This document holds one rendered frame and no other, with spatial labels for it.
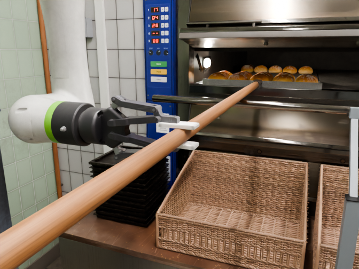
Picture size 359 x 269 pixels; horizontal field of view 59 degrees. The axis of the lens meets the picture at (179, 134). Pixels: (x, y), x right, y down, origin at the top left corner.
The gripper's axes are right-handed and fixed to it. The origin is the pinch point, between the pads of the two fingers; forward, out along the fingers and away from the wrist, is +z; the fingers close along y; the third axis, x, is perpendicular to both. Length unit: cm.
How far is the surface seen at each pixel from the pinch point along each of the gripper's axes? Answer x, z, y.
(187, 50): -98, -33, -15
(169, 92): -95, -42, 6
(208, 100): -60, -12, 3
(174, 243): -48, -20, 58
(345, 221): -37, 35, 31
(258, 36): -83, 2, -21
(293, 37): -83, 15, -20
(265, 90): -97, 5, 3
